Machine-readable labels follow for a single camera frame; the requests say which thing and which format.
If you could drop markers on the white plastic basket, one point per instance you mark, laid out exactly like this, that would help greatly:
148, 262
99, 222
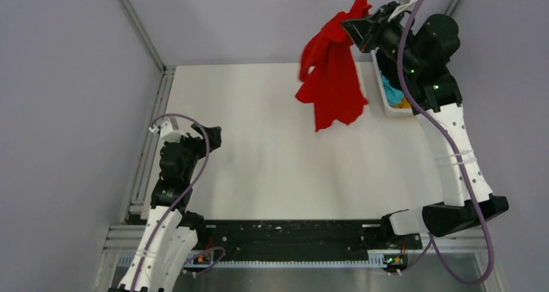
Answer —
389, 111

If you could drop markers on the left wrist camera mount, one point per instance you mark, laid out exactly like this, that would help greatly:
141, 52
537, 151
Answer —
168, 131

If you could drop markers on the aluminium frame rail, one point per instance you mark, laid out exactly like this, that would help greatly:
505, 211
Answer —
119, 233

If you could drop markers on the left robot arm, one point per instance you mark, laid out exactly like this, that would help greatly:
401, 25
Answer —
171, 231

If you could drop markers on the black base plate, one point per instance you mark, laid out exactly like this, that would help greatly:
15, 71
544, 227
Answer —
340, 240

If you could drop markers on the yellow t shirt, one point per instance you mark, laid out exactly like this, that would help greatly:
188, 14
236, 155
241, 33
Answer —
404, 104

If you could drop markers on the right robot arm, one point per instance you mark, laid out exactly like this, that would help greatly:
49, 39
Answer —
436, 101

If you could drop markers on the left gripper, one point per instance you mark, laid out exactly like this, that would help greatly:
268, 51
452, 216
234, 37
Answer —
199, 143

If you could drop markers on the red t shirt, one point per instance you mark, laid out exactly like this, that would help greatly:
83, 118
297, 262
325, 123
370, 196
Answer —
328, 72

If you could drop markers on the light blue t shirt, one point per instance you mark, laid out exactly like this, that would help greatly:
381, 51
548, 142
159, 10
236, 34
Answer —
393, 96

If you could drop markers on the white cable duct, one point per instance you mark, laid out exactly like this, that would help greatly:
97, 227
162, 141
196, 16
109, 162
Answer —
374, 261

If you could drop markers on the left aluminium corner post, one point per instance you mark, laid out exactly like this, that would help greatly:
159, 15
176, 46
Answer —
142, 34

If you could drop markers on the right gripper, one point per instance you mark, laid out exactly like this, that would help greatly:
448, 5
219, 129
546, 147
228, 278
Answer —
365, 32

